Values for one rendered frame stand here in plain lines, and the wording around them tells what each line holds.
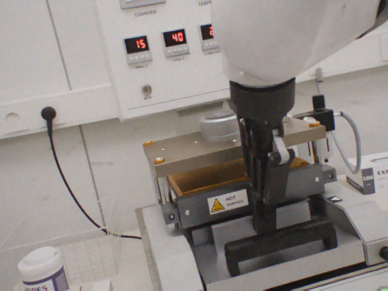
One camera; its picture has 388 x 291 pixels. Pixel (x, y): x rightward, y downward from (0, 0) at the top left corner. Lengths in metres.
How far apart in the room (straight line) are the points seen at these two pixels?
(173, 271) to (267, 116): 0.24
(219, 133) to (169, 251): 0.20
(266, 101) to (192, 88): 0.37
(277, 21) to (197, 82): 0.54
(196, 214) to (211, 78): 0.31
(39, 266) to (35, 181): 0.47
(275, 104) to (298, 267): 0.23
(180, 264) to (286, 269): 0.14
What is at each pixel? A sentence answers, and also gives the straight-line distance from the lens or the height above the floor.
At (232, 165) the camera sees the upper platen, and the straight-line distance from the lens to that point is 0.70.
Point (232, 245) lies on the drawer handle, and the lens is 0.55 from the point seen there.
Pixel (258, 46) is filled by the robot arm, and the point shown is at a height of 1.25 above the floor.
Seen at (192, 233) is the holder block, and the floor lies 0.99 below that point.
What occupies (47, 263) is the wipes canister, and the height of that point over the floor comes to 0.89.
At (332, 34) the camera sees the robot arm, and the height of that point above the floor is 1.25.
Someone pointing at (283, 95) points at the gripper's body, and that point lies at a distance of 0.47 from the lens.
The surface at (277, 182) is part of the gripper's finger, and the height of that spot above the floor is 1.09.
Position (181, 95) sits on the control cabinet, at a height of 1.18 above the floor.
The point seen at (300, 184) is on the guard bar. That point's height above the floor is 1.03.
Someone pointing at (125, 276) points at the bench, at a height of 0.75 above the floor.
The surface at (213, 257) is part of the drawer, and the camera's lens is 0.62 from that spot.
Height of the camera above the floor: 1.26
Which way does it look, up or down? 12 degrees down
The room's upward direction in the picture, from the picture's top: 11 degrees counter-clockwise
